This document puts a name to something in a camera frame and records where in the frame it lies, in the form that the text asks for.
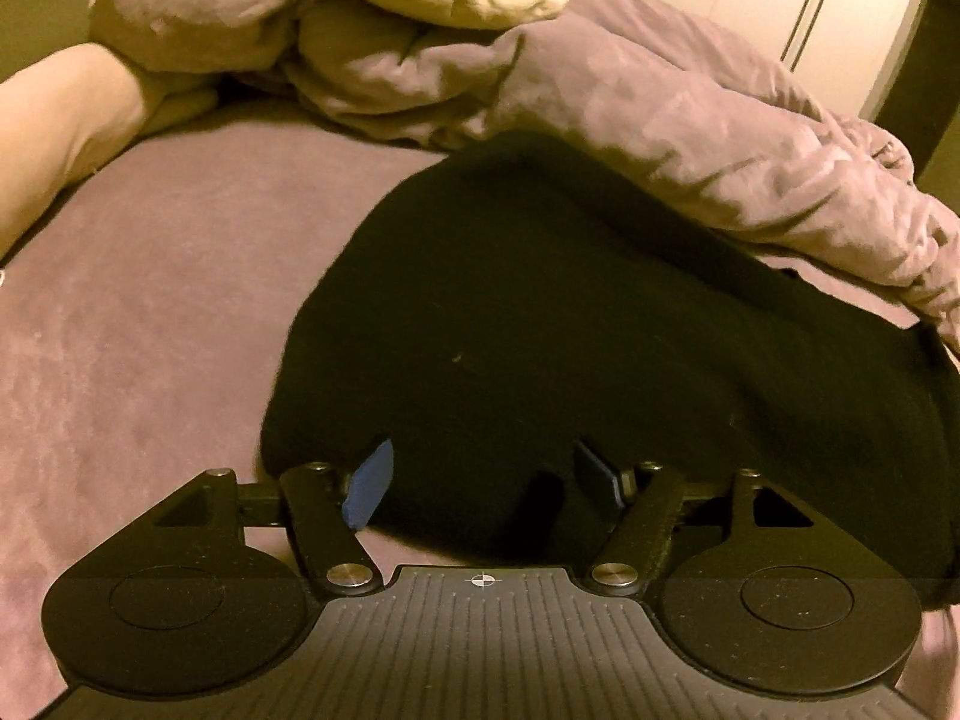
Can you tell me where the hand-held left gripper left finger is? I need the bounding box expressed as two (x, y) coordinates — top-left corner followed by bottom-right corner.
(148, 438), (395, 602)

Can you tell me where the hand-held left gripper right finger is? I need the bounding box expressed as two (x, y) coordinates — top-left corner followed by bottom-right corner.
(571, 438), (820, 599)

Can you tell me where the black knit sweater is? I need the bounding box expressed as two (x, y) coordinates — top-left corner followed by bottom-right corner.
(253, 130), (960, 613)

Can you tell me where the purple duvet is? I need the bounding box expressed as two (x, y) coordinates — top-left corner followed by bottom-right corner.
(217, 0), (960, 358)

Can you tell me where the pink long plush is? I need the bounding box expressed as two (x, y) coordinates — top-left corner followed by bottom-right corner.
(0, 41), (220, 260)

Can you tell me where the white wardrobe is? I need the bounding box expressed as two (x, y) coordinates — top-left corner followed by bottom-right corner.
(517, 0), (940, 125)

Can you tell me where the purple pillow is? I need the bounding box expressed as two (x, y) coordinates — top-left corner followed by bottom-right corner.
(90, 0), (302, 95)

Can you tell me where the green sofa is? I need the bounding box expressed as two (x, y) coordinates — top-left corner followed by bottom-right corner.
(0, 0), (130, 85)

